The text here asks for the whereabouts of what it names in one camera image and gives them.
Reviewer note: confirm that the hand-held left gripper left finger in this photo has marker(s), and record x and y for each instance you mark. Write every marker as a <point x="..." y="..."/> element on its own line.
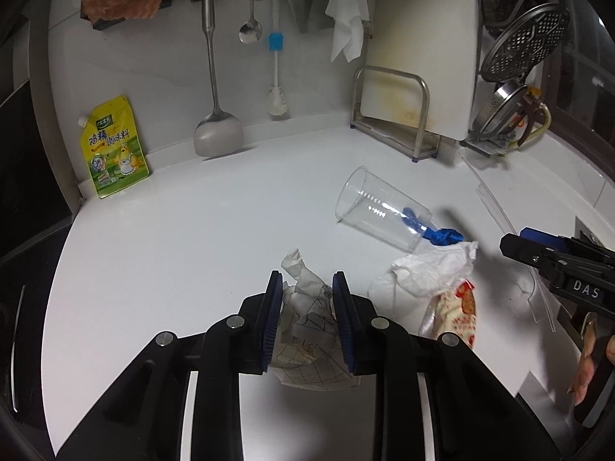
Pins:
<point x="271" y="326"/>

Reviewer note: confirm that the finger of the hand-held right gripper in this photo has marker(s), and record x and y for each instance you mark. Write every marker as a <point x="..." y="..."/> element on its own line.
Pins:
<point x="523" y="249"/>
<point x="538" y="234"/>

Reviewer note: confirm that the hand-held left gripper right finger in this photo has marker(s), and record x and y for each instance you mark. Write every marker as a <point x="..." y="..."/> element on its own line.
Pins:
<point x="343" y="326"/>

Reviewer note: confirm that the grid-print paper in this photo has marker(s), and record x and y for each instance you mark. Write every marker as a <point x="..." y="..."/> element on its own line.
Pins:
<point x="307" y="341"/>

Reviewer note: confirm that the person's right hand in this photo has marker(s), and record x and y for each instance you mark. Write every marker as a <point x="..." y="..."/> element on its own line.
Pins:
<point x="587" y="345"/>

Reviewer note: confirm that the orange red snack wrapper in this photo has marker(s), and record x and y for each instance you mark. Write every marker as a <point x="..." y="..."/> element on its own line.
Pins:
<point x="461" y="307"/>

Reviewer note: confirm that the blue plastic scrap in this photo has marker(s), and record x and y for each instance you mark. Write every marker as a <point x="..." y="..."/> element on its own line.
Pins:
<point x="439" y="236"/>

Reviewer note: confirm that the crumpled white tissue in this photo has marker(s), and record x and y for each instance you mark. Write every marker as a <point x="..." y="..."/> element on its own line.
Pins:
<point x="432" y="269"/>

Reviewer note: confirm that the metal lid rack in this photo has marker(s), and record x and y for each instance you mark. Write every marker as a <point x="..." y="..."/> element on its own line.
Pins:
<point x="485" y="146"/>

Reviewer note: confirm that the clear plastic cup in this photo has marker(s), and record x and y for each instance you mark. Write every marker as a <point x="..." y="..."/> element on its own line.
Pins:
<point x="365" y="201"/>

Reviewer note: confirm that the metal cutting board rack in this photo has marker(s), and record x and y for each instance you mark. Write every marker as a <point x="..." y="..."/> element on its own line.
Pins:
<point x="424" y="105"/>

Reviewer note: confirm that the perforated steel steamer tray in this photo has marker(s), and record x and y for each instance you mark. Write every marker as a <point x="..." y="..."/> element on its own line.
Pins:
<point x="528" y="38"/>

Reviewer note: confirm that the metal spatula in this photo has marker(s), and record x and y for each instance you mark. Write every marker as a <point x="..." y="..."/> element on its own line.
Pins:
<point x="218" y="134"/>

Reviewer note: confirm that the white cutting board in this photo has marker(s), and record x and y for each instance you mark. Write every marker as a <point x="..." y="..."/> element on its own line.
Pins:
<point x="423" y="33"/>

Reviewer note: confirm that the yellow seasoning pouch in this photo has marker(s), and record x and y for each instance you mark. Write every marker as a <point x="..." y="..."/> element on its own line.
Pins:
<point x="115" y="153"/>

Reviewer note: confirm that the white hanging cloth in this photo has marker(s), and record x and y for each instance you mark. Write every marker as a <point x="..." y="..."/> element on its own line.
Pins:
<point x="346" y="24"/>

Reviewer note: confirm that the black kitchen appliance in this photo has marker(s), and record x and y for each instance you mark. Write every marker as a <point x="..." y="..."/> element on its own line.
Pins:
<point x="29" y="177"/>

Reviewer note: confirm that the blue and white bottle brush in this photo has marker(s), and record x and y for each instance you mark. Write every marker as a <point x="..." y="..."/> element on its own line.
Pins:
<point x="275" y="41"/>

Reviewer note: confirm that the metal spoon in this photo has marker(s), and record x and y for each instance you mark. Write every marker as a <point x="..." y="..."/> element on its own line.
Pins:
<point x="250" y="32"/>

